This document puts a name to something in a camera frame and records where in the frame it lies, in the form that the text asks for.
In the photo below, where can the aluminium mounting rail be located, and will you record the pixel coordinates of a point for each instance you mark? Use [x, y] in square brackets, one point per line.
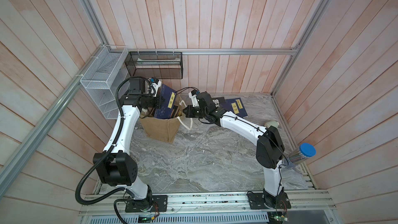
[221, 202]

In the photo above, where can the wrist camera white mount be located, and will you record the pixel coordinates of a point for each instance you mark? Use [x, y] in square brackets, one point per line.
[154, 86]
[193, 96]

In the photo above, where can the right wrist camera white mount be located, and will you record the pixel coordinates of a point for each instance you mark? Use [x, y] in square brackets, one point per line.
[193, 96]

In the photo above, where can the black wire mesh basket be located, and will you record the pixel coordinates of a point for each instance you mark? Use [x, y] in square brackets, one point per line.
[161, 65]

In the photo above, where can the black wolf title book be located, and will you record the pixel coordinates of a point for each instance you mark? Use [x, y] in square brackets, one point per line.
[218, 101]

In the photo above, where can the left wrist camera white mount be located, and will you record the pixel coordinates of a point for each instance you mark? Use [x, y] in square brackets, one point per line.
[154, 86]

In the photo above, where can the burlap canvas tote bag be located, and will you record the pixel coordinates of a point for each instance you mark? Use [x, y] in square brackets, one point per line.
[165, 130]

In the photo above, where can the navy book far right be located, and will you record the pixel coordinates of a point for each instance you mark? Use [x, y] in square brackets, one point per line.
[236, 106]

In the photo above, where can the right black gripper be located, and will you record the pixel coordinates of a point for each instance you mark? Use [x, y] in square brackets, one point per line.
[189, 114]

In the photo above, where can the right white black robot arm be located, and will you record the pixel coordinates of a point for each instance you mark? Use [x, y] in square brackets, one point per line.
[269, 145]

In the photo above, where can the navy book yijing label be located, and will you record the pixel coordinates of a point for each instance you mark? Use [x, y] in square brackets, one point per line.
[168, 96]

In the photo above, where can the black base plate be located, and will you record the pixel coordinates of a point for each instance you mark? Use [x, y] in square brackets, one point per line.
[150, 204]
[263, 200]

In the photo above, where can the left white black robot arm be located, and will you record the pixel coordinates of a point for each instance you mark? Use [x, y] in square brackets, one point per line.
[114, 166]

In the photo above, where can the white wire mesh shelf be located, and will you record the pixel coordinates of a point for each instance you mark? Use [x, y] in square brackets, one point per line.
[103, 77]

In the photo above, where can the clear jar blue lid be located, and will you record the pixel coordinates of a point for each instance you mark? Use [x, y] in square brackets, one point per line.
[299, 155]

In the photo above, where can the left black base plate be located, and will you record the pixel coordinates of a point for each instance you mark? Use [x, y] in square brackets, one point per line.
[150, 204]

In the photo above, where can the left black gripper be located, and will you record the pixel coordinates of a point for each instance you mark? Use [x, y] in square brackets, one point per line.
[158, 101]

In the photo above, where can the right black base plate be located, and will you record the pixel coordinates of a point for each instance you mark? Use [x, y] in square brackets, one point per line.
[263, 200]

